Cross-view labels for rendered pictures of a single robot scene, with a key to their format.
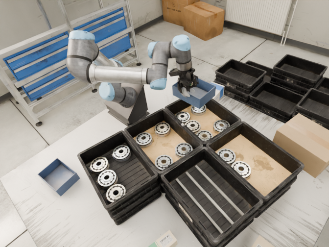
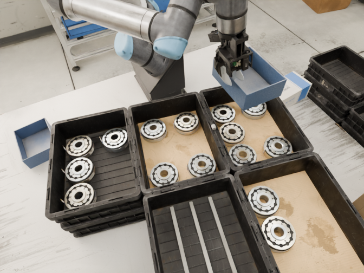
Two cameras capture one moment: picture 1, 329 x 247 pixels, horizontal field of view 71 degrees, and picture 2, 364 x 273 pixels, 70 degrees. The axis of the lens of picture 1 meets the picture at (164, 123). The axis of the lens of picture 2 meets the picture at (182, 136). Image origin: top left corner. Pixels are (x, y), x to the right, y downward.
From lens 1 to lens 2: 0.47 m
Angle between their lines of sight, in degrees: 14
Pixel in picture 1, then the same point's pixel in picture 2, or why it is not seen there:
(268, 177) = (322, 264)
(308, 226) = not seen: outside the picture
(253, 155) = (312, 215)
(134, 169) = (122, 169)
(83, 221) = (39, 213)
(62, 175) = (45, 142)
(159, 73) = (173, 26)
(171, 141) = (191, 145)
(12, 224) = not seen: hidden behind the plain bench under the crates
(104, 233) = (54, 240)
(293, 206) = not seen: outside the picture
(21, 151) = (47, 94)
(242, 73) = (353, 71)
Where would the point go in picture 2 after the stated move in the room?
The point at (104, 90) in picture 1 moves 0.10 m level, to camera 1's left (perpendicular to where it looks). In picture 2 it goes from (120, 41) to (99, 39)
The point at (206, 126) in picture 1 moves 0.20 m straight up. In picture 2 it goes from (255, 139) to (265, 104)
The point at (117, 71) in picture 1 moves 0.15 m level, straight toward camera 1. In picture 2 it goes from (106, 6) to (89, 41)
